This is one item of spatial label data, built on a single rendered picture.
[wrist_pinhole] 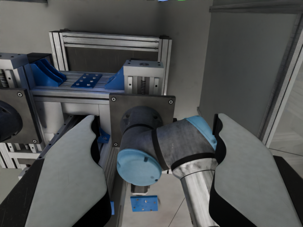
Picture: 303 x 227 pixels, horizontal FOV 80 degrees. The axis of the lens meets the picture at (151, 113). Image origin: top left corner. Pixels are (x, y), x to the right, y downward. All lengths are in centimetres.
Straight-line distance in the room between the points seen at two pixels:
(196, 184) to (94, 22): 145
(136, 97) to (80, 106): 26
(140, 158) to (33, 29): 156
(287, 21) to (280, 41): 6
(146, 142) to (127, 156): 6
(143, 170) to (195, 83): 136
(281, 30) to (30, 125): 95
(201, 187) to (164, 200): 235
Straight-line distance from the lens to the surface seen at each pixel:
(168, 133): 46
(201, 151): 44
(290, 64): 76
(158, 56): 139
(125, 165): 47
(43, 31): 181
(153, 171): 47
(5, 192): 212
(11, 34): 195
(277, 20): 86
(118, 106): 63
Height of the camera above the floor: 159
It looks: 61 degrees down
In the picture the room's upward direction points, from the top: 179 degrees clockwise
